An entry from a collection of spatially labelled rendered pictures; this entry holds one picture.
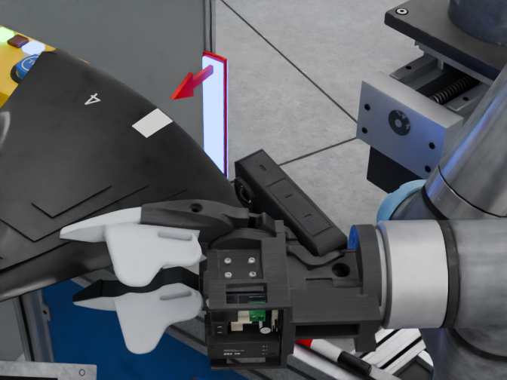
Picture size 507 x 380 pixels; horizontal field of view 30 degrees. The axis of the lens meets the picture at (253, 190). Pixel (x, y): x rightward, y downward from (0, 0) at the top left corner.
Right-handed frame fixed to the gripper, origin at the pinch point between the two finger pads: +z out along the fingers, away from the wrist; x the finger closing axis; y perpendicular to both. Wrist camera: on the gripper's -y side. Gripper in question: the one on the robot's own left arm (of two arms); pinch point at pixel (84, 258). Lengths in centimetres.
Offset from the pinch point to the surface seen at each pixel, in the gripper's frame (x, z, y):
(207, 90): 4.7, -8.8, -23.5
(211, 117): 7.6, -9.1, -22.9
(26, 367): 13.9, 6.2, -0.4
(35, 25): 50, 22, -95
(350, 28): 142, -56, -215
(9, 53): 15.0, 13.3, -42.3
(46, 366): 14.8, 4.9, -1.0
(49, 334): 61, 15, -37
